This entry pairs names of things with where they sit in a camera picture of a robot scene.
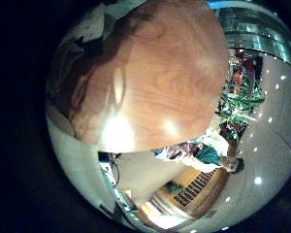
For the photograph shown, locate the white grey knit garment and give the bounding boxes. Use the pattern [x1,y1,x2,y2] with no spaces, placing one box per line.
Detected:
[53,0,148,98]

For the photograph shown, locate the pink cloth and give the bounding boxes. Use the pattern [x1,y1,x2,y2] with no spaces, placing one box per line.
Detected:
[166,143,199,160]

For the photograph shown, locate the person in white coat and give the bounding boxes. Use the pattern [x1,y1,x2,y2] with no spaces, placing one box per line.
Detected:
[154,127,245,175]

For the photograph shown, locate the black equipment rack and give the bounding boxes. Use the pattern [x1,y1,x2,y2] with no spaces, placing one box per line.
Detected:
[98,150,139,215]

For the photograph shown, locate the small potted plant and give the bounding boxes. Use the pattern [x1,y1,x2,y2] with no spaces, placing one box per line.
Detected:
[166,181,186,196]

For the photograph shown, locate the wooden lattice counter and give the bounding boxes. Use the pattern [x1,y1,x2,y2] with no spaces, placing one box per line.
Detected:
[136,166,231,221]

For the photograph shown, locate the green plants with red flowers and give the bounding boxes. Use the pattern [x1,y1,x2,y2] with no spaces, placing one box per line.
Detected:
[215,48,267,141]

